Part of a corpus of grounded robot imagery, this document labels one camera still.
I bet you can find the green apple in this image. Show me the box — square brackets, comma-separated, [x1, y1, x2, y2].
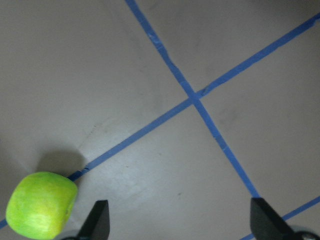
[5, 171, 78, 240]

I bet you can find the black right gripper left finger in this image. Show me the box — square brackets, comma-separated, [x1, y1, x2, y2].
[75, 200, 110, 240]

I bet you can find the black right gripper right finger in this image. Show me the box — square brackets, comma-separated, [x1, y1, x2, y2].
[249, 197, 298, 240]

